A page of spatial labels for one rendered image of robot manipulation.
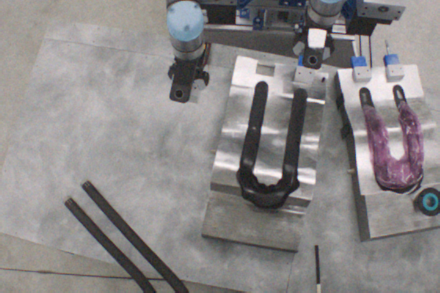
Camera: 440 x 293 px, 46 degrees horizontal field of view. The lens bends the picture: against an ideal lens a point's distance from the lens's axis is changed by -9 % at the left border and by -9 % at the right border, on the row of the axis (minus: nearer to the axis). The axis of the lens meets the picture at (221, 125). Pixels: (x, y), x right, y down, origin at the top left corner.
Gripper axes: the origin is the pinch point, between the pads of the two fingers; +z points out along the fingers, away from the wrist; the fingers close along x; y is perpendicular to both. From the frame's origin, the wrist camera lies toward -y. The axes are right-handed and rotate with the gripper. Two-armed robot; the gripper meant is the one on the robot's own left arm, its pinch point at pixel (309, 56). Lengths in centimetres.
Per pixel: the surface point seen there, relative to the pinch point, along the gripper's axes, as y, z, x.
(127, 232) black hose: -52, 13, 38
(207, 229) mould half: -47, 15, 18
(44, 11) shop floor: 52, 101, 124
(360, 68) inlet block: 6.1, 12.7, -16.3
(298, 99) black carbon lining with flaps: -7.2, 12.7, 0.5
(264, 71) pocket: 0.1, 14.6, 11.0
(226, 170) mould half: -31.8, 7.4, 15.6
